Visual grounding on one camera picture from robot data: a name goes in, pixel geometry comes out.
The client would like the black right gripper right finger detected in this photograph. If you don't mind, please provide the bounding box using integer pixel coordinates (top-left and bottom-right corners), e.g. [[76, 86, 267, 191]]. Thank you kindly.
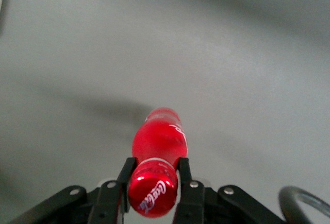
[[172, 157, 284, 224]]

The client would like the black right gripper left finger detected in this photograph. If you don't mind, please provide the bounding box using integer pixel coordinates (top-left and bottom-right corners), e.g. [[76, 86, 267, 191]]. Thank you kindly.
[[15, 157, 137, 224]]

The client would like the red coke bottle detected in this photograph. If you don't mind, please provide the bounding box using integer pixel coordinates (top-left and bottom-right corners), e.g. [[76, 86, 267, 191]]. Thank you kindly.
[[127, 107, 189, 219]]

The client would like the grey right gripper cable loop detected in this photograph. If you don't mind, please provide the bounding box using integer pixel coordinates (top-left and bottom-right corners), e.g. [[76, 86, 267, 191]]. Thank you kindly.
[[279, 185, 330, 224]]

